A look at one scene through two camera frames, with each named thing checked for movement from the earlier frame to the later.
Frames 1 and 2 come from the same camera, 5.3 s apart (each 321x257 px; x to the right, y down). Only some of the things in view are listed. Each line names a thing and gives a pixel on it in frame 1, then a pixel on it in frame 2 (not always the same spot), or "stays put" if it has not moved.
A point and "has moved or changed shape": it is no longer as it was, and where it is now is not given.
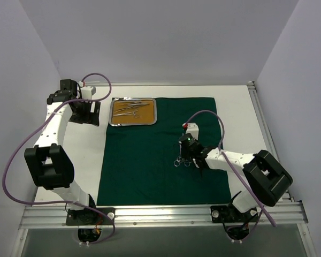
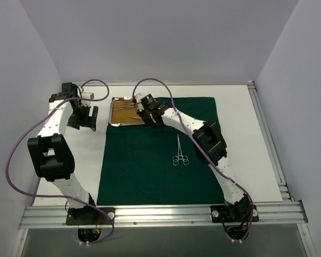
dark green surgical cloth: x=138 y=164 stays put
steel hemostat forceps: x=131 y=113 -> x=134 y=116
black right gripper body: x=184 y=154 -> x=148 y=114
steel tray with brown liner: x=132 y=111 stays put
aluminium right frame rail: x=286 y=196 stays put
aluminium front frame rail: x=286 y=214 stays put
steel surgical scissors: x=177 y=162 has moved or changed shape
